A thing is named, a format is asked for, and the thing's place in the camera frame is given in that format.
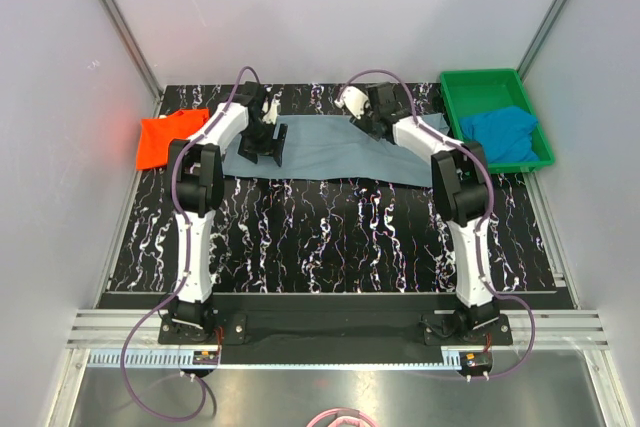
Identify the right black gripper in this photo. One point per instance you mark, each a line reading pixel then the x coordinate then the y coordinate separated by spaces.
pixel 362 124

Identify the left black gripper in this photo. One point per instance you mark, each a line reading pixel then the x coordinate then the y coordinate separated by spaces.
pixel 251 151

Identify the grey-blue t shirt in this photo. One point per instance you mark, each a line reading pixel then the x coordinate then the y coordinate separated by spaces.
pixel 328 147

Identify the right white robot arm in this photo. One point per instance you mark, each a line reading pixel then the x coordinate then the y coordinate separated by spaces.
pixel 462 193

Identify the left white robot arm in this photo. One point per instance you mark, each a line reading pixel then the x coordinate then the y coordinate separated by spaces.
pixel 196 189

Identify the green plastic bin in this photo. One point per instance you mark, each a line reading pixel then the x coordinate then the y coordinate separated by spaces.
pixel 493 108

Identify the orange folded t shirt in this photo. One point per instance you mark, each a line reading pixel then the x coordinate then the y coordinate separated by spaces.
pixel 157 134

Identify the blue t shirt in bin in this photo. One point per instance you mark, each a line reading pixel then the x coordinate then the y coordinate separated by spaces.
pixel 505 134

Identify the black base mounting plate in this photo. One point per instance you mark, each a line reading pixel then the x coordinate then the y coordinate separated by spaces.
pixel 327 351

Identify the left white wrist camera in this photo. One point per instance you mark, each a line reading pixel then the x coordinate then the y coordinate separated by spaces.
pixel 270 109

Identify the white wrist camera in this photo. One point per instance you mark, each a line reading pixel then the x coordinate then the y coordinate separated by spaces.
pixel 270 109
pixel 354 100

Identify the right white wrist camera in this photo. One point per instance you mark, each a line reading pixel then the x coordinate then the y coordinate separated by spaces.
pixel 354 100

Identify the aluminium frame rail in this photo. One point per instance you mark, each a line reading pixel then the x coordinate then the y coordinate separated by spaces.
pixel 549 330

